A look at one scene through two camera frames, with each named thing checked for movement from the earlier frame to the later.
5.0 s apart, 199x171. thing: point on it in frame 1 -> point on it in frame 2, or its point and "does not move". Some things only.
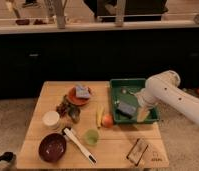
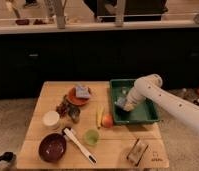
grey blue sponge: [125, 109] -> [120, 101]
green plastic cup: [91, 137] does not move
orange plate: [76, 99] does not move
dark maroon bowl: [52, 147] does not move
